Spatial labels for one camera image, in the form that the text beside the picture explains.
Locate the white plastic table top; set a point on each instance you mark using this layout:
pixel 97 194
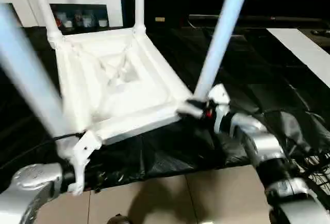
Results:
pixel 103 54

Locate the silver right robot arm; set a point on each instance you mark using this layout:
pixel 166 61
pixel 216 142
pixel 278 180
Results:
pixel 268 141

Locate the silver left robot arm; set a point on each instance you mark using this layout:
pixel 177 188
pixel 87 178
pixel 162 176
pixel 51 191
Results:
pixel 31 182

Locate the black mat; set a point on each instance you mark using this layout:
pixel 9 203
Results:
pixel 257 67

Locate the small tan label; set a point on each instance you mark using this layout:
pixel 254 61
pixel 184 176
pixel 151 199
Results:
pixel 159 19

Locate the long black bar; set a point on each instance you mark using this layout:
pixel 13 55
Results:
pixel 257 18

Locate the flat white board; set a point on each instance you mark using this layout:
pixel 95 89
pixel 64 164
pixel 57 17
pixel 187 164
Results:
pixel 304 49

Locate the white cabinet with glass doors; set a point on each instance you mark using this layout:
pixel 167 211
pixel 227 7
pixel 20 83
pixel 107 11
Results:
pixel 113 2

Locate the small black flat device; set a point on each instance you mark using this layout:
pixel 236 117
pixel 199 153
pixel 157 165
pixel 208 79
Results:
pixel 318 32

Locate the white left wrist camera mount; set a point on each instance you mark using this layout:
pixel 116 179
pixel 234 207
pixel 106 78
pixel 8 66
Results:
pixel 86 144

